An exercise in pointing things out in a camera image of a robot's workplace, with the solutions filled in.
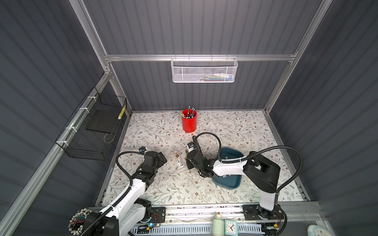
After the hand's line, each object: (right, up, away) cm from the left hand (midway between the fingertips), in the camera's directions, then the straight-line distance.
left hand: (156, 157), depth 87 cm
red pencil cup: (+19, +23, +14) cm, 33 cm away
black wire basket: (-29, +15, -14) cm, 36 cm away
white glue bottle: (+33, -26, -21) cm, 47 cm away
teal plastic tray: (+43, -14, -2) cm, 45 cm away
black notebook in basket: (-26, +22, -9) cm, 35 cm away
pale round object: (+77, -29, -20) cm, 85 cm away
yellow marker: (-18, +26, -5) cm, 32 cm away
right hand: (+19, -1, +4) cm, 19 cm away
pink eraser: (+13, -2, +5) cm, 14 cm away
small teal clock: (+39, -29, -18) cm, 52 cm away
